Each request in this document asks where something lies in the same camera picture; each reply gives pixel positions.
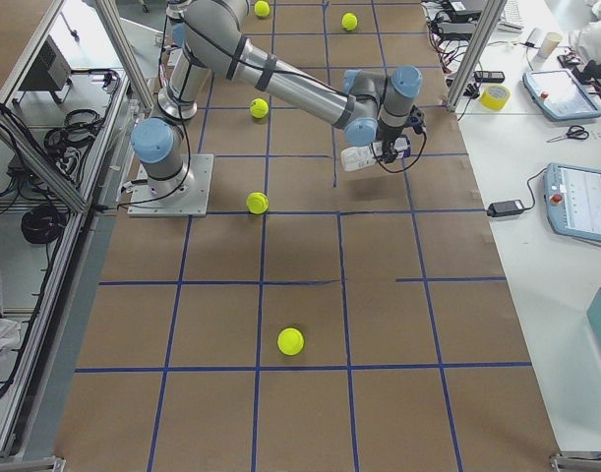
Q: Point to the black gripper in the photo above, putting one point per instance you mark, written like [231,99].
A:
[389,135]

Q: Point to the white tennis ball can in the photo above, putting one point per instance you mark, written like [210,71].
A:
[357,158]

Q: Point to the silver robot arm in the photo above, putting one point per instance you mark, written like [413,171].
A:
[372,110]

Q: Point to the front Roland Garros tennis ball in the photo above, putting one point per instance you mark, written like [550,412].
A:
[349,21]

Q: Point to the tennis ball near can side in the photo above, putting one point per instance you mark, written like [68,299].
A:
[259,108]

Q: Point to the middle back tennis ball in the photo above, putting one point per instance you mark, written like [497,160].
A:
[257,203]

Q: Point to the tennis ball near base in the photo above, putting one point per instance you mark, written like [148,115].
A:
[290,341]

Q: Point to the yellow tape roll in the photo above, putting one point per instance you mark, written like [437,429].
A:
[495,97]

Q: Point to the black power adapter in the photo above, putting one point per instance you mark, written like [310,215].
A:
[505,208]

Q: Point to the far blue teach pendant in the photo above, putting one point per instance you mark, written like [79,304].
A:
[559,95]

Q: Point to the blue teach pendant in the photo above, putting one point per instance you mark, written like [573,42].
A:
[559,95]
[573,200]

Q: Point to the scissors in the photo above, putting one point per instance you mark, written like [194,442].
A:
[574,132]

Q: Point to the paper cup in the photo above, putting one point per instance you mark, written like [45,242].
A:
[549,44]

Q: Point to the near blue teach pendant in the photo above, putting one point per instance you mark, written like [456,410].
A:
[573,200]

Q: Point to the aluminium frame post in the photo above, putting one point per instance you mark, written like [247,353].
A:
[487,24]

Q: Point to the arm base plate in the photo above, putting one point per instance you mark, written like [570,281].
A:
[185,194]

